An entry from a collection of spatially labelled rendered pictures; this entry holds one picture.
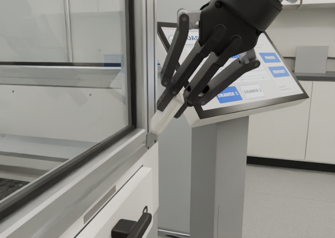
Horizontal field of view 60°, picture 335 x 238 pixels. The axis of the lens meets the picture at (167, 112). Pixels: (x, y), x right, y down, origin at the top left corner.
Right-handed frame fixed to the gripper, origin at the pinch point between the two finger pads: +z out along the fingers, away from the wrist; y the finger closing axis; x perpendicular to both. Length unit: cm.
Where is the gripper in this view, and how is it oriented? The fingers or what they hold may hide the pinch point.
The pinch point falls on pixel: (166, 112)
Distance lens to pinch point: 42.5
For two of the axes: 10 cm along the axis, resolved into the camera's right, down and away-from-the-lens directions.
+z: -5.3, 7.2, 4.5
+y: -8.4, -4.1, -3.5
